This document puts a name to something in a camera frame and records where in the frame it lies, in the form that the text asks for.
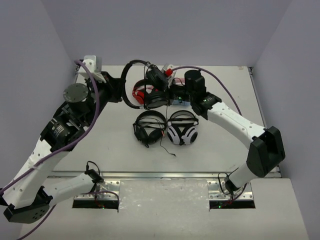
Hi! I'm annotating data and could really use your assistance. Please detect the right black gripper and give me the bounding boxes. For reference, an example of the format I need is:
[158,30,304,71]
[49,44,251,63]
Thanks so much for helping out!
[151,77,195,107]

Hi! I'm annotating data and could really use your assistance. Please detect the black on-ear headphones with cable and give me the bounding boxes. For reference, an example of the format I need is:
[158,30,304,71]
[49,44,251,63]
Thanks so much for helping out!
[121,59,169,111]

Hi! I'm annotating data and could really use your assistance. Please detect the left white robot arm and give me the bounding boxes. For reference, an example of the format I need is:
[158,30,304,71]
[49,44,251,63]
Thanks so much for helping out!
[0,71,126,224]

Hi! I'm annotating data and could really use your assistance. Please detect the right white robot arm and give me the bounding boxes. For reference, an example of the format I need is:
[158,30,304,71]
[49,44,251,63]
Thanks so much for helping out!
[186,66,286,195]

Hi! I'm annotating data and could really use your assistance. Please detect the pink blue cat-ear headphones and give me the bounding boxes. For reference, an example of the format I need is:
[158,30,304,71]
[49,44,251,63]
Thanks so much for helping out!
[169,77,190,107]

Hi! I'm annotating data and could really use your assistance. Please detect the white and black headphones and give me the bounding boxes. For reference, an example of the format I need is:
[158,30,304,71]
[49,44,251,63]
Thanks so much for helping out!
[167,110,199,146]

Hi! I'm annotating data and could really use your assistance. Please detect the red and black headphones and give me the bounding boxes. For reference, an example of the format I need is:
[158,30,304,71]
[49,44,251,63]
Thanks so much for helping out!
[132,79,154,105]

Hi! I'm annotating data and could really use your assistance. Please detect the black over-ear headphones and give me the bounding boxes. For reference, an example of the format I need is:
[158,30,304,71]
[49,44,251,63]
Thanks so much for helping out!
[132,110,167,148]

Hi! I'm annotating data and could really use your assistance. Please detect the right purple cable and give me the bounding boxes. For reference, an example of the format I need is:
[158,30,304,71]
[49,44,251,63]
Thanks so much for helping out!
[171,65,243,117]

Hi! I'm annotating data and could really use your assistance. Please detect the purple cable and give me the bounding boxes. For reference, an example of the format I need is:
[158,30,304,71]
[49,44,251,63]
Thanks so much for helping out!
[0,59,102,238]
[171,65,243,117]

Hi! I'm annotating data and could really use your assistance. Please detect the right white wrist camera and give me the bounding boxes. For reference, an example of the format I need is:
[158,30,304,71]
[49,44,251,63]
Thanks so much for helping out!
[161,63,176,87]

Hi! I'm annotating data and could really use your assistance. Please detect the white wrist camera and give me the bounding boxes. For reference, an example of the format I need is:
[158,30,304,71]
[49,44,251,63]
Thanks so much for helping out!
[82,55,102,74]
[161,63,176,87]

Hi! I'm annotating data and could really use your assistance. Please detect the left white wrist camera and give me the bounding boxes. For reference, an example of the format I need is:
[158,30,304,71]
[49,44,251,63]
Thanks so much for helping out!
[82,55,102,74]

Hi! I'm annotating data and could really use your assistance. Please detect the aluminium rail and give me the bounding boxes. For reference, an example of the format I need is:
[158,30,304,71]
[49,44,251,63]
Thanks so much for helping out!
[49,170,281,180]

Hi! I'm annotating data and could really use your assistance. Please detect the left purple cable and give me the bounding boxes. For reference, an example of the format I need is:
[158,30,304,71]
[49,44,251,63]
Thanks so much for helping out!
[0,59,102,238]

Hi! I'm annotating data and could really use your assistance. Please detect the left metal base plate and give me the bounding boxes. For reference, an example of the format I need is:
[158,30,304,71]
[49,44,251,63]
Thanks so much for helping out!
[73,179,121,201]

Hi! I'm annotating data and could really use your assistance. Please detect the metal base plate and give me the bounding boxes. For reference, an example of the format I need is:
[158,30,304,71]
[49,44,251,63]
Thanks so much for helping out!
[207,178,254,201]
[73,179,121,201]

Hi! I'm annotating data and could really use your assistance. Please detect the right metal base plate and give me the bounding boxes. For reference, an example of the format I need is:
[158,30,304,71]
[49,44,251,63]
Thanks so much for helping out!
[207,178,254,201]

